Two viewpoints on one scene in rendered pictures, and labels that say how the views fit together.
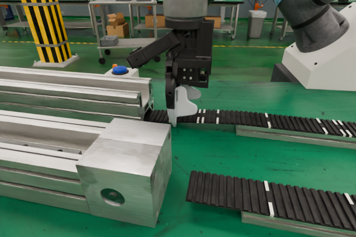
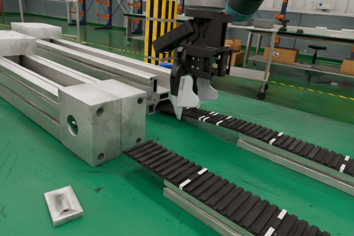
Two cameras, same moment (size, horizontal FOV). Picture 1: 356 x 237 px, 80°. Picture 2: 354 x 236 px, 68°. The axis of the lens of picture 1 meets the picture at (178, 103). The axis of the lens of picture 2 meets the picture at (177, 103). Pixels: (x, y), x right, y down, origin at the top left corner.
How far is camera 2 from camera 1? 23 cm
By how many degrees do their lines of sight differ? 27
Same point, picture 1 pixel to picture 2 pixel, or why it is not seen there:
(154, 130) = (129, 90)
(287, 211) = (198, 191)
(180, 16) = (192, 3)
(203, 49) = (212, 40)
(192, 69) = (200, 59)
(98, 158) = (73, 90)
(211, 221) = (137, 183)
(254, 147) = (244, 159)
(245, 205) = (164, 171)
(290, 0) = not seen: outside the picture
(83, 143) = not seen: hidden behind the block
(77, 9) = not seen: hidden behind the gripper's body
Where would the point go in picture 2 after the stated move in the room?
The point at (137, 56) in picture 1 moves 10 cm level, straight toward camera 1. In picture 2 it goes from (159, 41) to (137, 46)
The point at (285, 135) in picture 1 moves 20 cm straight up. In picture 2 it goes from (292, 161) to (328, 31)
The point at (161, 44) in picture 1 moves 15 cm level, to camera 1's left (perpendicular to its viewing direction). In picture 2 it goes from (179, 31) to (118, 23)
